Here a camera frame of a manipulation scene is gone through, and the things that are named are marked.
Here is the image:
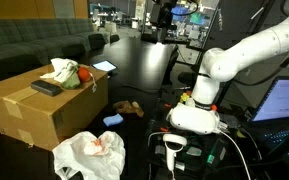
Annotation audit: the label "brown moose plushie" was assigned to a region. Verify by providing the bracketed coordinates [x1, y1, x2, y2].
[113, 101, 144, 117]

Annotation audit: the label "blue sponge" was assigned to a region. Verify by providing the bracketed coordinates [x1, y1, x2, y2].
[103, 114, 123, 127]

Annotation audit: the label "red turnip plushie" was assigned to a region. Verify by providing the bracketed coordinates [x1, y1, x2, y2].
[61, 67, 97, 92]

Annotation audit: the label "white towel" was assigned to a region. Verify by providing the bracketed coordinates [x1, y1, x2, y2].
[41, 58, 78, 83]

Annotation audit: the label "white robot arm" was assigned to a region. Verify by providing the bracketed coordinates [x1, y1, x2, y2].
[191, 0, 289, 106]

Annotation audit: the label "large cardboard box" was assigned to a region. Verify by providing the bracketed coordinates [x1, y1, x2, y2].
[0, 65, 108, 150]

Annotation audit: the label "tablet with lit screen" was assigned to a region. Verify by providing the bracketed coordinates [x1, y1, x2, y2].
[93, 60, 117, 72]

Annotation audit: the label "white VR controller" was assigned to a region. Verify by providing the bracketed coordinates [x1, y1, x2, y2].
[163, 134, 187, 171]

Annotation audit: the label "black office chair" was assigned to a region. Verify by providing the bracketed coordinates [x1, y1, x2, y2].
[88, 34, 106, 50]

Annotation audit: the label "white plastic bag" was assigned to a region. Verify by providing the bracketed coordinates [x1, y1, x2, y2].
[52, 131, 126, 180]

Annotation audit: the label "black rectangular case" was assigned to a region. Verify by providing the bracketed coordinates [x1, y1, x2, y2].
[30, 80, 62, 96]

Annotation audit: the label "open laptop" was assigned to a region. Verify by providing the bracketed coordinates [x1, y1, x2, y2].
[246, 76, 289, 160]

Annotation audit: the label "green plaid sofa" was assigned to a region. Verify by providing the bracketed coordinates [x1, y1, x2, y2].
[0, 19, 108, 81]

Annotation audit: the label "white cable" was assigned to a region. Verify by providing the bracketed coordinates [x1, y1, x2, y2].
[217, 128, 253, 180]

